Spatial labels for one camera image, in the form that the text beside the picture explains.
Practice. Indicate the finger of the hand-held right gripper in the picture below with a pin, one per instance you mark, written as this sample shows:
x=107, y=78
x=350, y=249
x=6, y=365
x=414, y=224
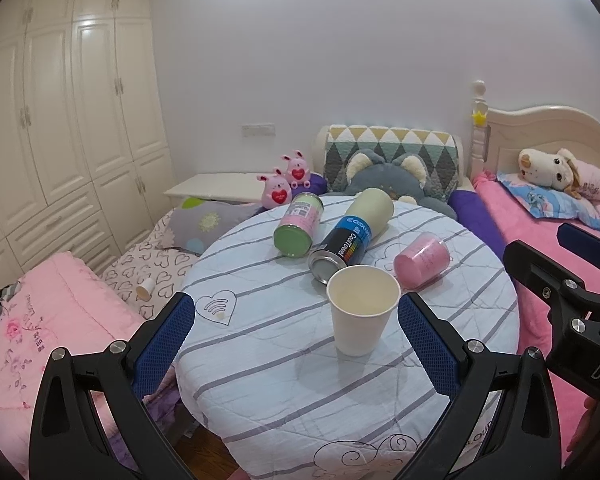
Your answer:
x=530, y=267
x=582, y=241

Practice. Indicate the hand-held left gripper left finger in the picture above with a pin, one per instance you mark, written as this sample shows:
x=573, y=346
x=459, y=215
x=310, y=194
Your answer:
x=165, y=345

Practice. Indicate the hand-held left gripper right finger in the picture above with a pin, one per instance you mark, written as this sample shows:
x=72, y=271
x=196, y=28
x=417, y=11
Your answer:
x=427, y=345

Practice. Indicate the white paper cup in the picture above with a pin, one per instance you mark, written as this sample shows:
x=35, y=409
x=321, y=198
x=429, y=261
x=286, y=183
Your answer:
x=362, y=310

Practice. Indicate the small paper cup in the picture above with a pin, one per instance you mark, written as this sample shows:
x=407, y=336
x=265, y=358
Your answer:
x=145, y=288

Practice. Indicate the pink cup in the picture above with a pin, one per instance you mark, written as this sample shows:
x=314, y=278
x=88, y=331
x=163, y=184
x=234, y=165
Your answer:
x=422, y=262

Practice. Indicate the pale green cup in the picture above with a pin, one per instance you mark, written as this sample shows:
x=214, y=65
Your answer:
x=372, y=210

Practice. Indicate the blue cartoon pillow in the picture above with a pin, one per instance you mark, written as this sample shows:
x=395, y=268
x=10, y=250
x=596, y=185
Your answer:
x=540, y=200

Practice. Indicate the pink printed pillow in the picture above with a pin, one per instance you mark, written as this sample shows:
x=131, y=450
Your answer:
x=597, y=180

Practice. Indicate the pink bed sheet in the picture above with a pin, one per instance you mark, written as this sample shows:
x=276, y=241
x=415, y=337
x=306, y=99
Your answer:
x=495, y=210

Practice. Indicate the purple bolster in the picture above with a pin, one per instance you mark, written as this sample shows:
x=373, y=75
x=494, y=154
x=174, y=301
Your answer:
x=472, y=215

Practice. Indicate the white plush dog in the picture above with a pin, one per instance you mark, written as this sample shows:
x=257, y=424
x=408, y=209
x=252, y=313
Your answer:
x=545, y=167

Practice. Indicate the heart pattern sheet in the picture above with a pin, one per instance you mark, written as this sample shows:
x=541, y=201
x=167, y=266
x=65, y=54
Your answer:
x=130, y=270

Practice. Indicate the pink embroidered quilt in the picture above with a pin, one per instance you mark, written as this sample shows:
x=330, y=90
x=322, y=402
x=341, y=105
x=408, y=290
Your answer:
x=45, y=320

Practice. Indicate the cream bed headboard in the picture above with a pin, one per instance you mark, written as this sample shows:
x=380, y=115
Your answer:
x=530, y=127

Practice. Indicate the grey dotted cushion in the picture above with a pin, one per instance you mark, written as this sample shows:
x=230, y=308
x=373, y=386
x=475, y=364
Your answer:
x=205, y=222

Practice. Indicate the black and blue can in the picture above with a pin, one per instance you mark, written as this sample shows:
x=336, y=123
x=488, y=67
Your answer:
x=345, y=245

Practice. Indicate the triangle pattern quilted cover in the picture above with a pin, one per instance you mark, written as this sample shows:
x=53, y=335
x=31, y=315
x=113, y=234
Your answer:
x=430, y=155

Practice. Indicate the yellow star sticker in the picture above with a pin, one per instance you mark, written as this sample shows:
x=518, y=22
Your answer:
x=479, y=117

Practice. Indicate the white small table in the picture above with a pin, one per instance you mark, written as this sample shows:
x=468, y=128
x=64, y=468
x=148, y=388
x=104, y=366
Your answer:
x=215, y=185

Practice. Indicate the green and pink can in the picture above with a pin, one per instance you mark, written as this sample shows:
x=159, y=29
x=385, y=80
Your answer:
x=300, y=222

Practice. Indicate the grey cat plush cushion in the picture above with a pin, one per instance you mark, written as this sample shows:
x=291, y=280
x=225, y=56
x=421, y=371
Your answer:
x=375, y=175

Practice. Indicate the pink plush toy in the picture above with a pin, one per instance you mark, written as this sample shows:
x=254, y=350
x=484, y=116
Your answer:
x=296, y=170
x=275, y=192

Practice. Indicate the purple pillow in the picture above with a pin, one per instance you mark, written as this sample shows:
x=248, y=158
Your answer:
x=316, y=184

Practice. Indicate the cream wardrobe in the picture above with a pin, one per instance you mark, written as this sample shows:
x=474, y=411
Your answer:
x=70, y=135

